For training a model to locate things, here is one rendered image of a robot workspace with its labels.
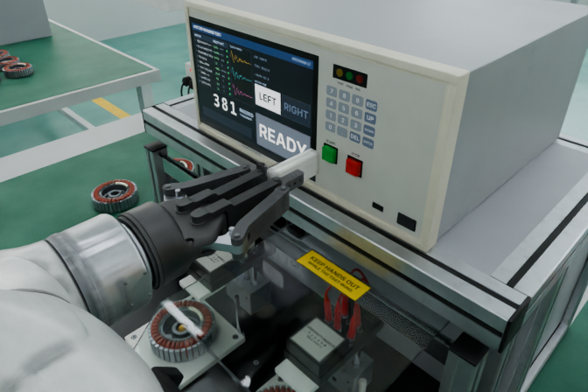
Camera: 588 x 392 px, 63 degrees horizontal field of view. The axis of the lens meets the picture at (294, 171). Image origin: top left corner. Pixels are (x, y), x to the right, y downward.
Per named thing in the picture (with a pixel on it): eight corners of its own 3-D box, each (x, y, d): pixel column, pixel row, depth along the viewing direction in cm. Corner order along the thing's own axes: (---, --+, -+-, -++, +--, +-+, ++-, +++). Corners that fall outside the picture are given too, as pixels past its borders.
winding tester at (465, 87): (426, 253, 53) (459, 76, 43) (197, 128, 80) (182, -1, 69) (560, 138, 77) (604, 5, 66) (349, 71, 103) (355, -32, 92)
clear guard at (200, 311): (268, 549, 39) (266, 514, 36) (123, 367, 54) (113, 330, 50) (468, 325, 59) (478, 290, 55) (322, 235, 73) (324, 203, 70)
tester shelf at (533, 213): (500, 354, 47) (511, 322, 45) (144, 131, 89) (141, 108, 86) (632, 183, 74) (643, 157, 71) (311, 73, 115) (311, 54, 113)
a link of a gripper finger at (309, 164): (270, 171, 52) (276, 174, 52) (315, 149, 56) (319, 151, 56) (271, 194, 54) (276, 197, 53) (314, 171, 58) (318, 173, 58)
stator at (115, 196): (118, 218, 119) (115, 206, 117) (84, 207, 123) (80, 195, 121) (148, 195, 128) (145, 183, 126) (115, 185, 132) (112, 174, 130)
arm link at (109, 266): (105, 358, 39) (169, 318, 43) (79, 275, 34) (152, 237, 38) (59, 298, 45) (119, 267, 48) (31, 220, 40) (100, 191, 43)
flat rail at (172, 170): (459, 375, 52) (465, 358, 50) (155, 165, 90) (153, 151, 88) (465, 368, 53) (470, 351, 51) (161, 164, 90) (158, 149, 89)
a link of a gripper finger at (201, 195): (186, 241, 48) (178, 234, 49) (269, 194, 55) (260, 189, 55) (181, 208, 46) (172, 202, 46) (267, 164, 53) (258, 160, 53)
